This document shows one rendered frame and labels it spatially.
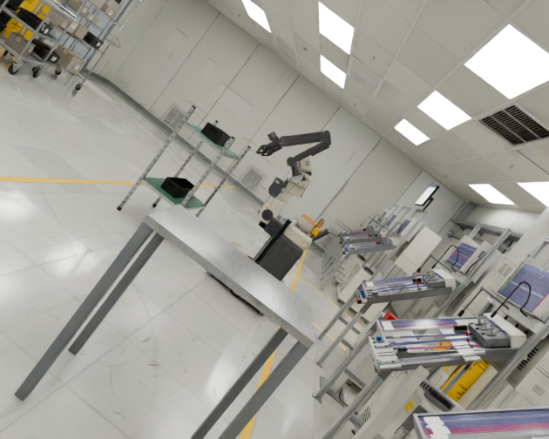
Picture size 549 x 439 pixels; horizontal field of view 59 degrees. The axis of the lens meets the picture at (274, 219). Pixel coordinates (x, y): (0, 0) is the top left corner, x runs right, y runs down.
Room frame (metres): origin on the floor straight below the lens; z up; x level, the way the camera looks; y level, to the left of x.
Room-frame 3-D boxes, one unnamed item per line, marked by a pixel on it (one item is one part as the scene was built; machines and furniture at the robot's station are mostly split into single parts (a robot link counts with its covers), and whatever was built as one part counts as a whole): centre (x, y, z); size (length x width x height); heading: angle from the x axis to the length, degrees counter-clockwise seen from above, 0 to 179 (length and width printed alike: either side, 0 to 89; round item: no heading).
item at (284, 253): (4.50, -0.23, 0.59); 0.55 x 0.34 x 0.83; 179
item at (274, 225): (4.44, 0.03, 0.68); 0.28 x 0.27 x 0.25; 179
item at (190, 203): (4.52, 0.88, 0.55); 0.91 x 0.46 x 1.10; 177
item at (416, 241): (7.74, -1.83, 0.95); 1.36 x 0.82 x 1.90; 87
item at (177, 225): (1.81, 0.00, 0.40); 0.70 x 0.45 x 0.80; 92
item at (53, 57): (7.02, 4.12, 0.29); 0.40 x 0.30 x 0.14; 177
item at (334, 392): (3.79, -1.20, 0.39); 0.24 x 0.24 x 0.78; 87
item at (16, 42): (6.07, 3.87, 0.30); 0.30 x 0.23 x 0.18; 16
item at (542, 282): (2.99, -1.51, 1.52); 0.51 x 0.13 x 0.27; 177
